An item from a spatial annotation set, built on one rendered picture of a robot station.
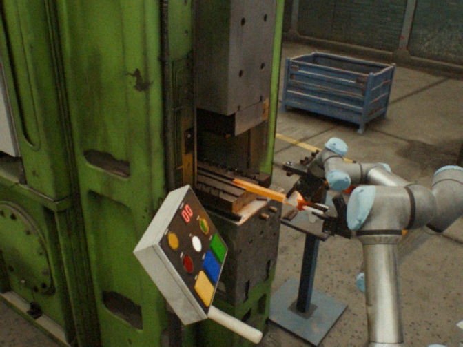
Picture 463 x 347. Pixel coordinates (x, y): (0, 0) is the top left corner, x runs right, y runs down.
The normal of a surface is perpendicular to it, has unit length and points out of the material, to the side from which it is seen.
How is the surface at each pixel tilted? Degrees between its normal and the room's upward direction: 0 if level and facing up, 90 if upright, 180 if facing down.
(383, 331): 57
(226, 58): 90
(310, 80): 89
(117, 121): 89
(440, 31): 90
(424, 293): 0
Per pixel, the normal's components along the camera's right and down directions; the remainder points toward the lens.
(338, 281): 0.04, -0.89
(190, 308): -0.16, 0.44
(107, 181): -0.57, 0.36
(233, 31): 0.83, 0.28
